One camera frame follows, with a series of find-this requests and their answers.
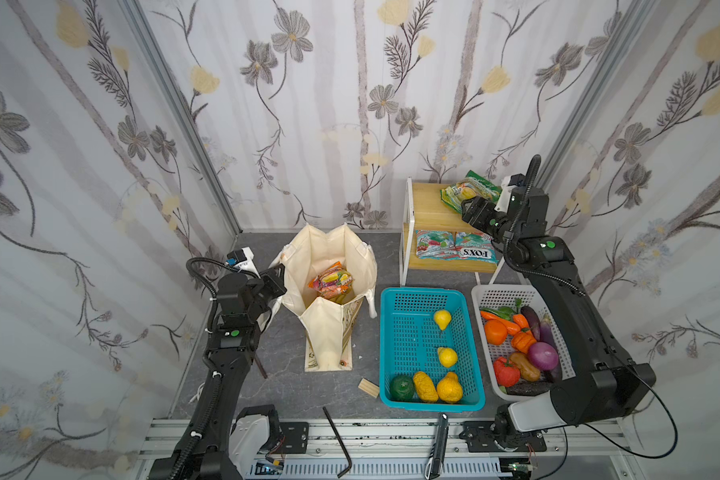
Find green snack bag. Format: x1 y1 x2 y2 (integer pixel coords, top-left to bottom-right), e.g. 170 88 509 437
440 170 502 215

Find cream canvas grocery bag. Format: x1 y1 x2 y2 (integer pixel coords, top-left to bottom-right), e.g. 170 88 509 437
272 225 377 373

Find orange pink snack bag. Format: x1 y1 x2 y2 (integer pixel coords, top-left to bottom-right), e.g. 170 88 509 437
308 261 354 303

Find round orange tomato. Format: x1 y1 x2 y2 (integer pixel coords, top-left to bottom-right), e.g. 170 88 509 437
484 322 509 346

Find purple onion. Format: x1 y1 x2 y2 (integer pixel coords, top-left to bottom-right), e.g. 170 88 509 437
527 341 559 371

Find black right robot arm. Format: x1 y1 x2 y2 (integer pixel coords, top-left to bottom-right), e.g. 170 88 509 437
462 155 656 432

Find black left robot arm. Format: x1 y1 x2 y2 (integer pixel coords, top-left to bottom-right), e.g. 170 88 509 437
148 247 287 479

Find Fox's candy bag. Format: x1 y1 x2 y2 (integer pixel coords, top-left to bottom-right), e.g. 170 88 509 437
416 230 498 264

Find white wooden two-tier shelf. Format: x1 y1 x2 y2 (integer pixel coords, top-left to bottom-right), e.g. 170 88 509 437
399 178 522 286

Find black hex key on floor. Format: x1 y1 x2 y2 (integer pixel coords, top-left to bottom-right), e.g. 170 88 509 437
253 353 268 380

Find orange carrot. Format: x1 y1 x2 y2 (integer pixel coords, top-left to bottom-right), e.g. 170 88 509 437
480 310 521 335

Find purple eggplant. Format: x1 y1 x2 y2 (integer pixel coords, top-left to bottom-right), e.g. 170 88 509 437
520 306 556 348

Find orange bell pepper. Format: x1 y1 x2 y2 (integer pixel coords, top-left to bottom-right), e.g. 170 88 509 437
511 330 537 354

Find small wooden block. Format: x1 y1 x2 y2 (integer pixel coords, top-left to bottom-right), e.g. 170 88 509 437
358 378 380 398

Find teal plastic basket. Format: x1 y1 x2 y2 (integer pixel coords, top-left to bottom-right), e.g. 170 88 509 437
379 287 486 413

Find red tomato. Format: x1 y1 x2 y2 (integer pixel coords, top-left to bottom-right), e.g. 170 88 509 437
493 357 521 387

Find brown potato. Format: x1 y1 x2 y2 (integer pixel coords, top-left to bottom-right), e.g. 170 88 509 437
509 351 541 382

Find green bell pepper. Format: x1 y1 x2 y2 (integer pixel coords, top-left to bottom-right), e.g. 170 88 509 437
389 375 416 402

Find yellow gourd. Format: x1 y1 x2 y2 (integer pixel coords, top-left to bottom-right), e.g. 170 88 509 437
436 372 463 404

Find dark cucumber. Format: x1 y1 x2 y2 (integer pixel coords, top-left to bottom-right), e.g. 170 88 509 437
502 381 553 397

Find yellow corn cob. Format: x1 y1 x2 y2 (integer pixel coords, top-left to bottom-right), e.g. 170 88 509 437
413 371 439 403

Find black metal cylinder tool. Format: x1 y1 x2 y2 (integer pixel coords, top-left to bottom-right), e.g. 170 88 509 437
424 413 449 480

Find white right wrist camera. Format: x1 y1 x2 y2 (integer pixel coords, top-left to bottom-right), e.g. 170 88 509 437
495 174 525 213

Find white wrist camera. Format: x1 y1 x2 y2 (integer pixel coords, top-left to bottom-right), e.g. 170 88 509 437
495 174 525 213
226 247 259 277

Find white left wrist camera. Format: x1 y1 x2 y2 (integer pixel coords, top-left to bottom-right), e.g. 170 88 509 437
226 247 259 277

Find black hex key on rail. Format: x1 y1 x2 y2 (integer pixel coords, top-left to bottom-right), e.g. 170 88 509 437
322 406 353 479

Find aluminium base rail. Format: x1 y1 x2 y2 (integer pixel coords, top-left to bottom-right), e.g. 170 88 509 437
131 416 643 480

